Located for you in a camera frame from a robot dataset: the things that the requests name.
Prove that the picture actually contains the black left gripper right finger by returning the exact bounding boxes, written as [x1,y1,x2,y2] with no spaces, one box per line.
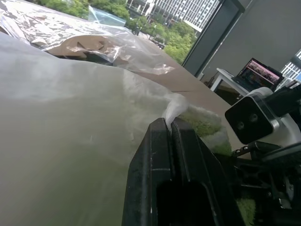
[170,117,246,226]

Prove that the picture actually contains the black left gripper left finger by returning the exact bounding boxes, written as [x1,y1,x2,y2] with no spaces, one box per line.
[121,117,176,226]

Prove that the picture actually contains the green fluffy towel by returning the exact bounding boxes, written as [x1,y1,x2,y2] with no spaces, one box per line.
[180,107,257,226]

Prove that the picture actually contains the translucent white drawstring bag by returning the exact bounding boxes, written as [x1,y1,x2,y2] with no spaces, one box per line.
[0,32,233,226]

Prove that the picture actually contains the clear crumpled plastic bag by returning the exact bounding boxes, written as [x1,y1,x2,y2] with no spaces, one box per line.
[0,0,176,76]

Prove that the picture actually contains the white side table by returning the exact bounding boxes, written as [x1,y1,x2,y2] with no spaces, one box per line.
[210,67,250,97]

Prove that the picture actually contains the open black laptop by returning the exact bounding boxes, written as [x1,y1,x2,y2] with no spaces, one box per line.
[231,57,285,92]

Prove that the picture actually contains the dark grey window pillar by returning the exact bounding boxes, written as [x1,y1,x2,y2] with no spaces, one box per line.
[182,0,246,76]

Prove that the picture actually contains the brown cardboard cutout pieces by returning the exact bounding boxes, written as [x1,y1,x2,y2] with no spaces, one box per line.
[46,34,132,65]

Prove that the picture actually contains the blue tinted plastic sheet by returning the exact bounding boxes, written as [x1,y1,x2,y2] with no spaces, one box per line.
[87,6,127,27]

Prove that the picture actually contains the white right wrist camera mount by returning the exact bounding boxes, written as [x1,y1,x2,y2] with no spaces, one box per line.
[224,86,301,145]

